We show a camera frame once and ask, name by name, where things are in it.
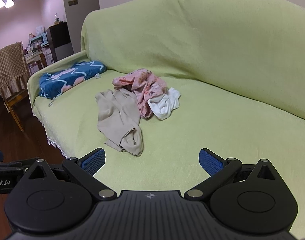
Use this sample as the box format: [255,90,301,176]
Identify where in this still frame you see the chair with quilted brown cover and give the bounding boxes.
[0,42,32,133]

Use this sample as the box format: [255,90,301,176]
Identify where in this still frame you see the white side table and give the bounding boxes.
[25,47,52,74]

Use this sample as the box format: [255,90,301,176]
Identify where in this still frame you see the teal toaster oven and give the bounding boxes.
[29,34,49,48]

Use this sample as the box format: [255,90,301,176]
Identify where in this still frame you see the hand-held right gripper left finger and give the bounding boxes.
[23,148,117,201]

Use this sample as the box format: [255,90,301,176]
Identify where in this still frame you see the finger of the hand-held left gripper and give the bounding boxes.
[0,151,27,173]

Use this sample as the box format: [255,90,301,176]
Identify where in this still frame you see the black fridge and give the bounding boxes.
[49,21,73,62]

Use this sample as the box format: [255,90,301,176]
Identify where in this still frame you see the blue patterned blanket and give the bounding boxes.
[39,60,107,99]

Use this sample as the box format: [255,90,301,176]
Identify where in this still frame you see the pink floral garment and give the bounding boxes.
[112,68,168,119]

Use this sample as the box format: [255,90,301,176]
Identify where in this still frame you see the green covered sofa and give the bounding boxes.
[27,0,305,205]

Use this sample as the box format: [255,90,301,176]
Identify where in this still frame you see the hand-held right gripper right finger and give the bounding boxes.
[184,148,283,201]

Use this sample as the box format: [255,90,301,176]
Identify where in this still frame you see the white garment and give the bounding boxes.
[148,87,181,120]

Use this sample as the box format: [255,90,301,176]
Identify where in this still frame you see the beige pants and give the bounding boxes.
[95,88,144,157]

